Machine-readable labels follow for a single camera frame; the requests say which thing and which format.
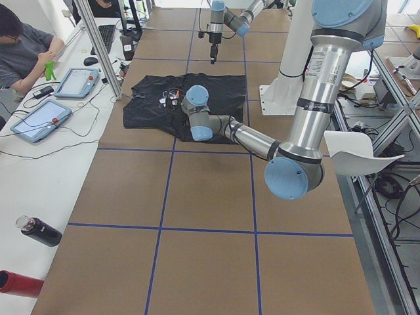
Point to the black computer mouse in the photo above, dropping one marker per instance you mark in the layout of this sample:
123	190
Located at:
89	61

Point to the green figurine toy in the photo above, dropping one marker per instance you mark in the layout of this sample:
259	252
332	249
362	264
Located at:
49	70

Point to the red cylinder bottle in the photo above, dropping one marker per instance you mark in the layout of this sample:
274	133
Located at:
20	285

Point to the aluminium frame post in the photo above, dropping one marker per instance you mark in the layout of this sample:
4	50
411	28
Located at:
88	19

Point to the black keyboard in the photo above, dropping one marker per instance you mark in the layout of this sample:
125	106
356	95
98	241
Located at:
107	33

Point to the far blue teach pendant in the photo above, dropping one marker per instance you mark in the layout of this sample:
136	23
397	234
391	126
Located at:
77	83

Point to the near blue teach pendant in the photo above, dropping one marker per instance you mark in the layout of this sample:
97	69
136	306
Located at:
42	121

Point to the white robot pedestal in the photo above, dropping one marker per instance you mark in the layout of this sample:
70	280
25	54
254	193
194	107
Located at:
281	96

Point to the blue teach pendant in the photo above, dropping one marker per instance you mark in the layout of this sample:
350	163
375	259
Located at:
42	121
77	83

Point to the white plastic chair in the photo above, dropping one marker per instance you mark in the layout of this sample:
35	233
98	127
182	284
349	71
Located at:
352	154

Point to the black graphic t-shirt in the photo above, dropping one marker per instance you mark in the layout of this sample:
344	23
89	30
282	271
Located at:
190	107

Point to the seated person grey shirt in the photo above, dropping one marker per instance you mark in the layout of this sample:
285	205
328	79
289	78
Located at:
24	52

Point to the black water bottle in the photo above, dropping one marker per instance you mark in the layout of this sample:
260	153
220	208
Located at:
38	230

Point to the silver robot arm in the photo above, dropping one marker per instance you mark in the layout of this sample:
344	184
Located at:
221	16
321	39

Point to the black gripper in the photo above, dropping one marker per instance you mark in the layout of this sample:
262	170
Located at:
214	37

